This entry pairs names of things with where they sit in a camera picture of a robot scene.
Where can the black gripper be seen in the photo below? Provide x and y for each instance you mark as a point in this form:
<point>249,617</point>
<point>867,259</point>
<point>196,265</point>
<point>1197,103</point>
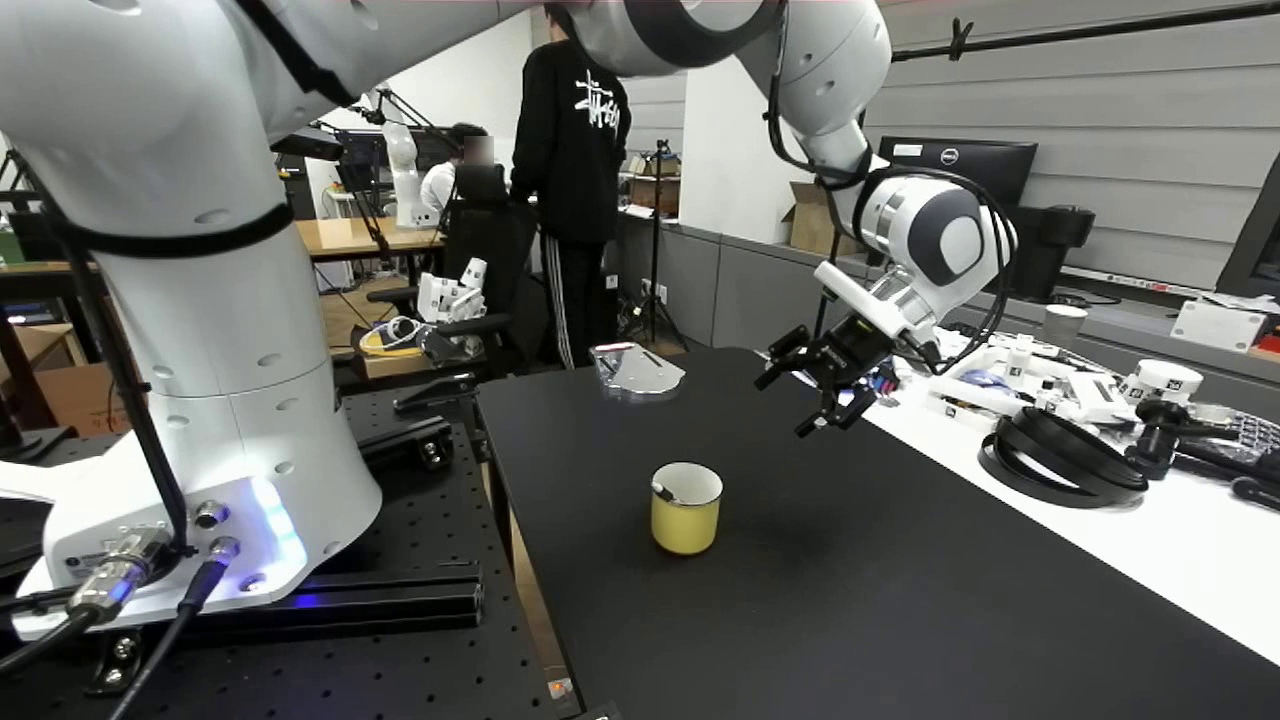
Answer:
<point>855,359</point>

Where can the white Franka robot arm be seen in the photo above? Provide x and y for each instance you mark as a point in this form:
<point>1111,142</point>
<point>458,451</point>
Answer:
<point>201,334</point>

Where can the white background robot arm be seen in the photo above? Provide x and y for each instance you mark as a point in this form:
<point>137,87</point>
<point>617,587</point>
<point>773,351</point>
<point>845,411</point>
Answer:
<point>398,146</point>

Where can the yellow mug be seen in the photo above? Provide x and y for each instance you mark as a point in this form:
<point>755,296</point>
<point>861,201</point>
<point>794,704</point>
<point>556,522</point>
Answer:
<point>686,522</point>

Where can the small cardboard box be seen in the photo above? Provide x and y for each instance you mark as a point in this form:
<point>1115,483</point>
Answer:
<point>809,221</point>

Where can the grey metal plate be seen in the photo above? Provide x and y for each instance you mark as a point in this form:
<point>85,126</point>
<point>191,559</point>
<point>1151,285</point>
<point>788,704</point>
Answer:
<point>638,370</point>

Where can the black tripod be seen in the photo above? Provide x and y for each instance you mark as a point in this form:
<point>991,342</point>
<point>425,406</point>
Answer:
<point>658,255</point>

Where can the black box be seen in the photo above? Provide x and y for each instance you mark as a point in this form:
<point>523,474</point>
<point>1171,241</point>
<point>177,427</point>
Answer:
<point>1047,255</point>

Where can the black computer monitor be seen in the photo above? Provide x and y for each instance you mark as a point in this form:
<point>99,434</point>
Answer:
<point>982,167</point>

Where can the standing person black hoodie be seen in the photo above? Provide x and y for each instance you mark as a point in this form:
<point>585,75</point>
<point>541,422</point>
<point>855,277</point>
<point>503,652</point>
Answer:
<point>569,146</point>

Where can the black office chair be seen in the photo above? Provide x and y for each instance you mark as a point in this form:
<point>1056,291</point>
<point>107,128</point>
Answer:
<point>467,342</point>

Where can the black and white handheld device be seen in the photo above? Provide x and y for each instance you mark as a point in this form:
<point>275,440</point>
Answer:
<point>1180,415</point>

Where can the white bag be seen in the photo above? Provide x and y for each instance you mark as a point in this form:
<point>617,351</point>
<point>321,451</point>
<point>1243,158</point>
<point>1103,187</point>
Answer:
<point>449,293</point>

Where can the flat white box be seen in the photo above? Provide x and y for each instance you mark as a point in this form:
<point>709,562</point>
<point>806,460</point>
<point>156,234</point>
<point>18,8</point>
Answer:
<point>1216,326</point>

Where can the seated person in black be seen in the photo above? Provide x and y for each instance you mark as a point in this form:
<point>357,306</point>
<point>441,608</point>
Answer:
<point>467,167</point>

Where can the black horizontal rod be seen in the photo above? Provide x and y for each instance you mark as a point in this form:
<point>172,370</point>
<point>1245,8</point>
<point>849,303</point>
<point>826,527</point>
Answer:
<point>1080,33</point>

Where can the dark monitor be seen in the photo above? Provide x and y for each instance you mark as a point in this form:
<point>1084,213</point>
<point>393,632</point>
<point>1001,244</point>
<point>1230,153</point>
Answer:
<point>1263,241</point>

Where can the wooden desk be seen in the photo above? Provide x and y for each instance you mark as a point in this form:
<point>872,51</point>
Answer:
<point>363,236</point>

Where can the black aluminium rail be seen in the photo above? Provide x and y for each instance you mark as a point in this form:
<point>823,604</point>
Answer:
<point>387,602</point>

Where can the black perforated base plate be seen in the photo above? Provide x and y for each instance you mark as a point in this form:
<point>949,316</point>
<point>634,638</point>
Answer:
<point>334,664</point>

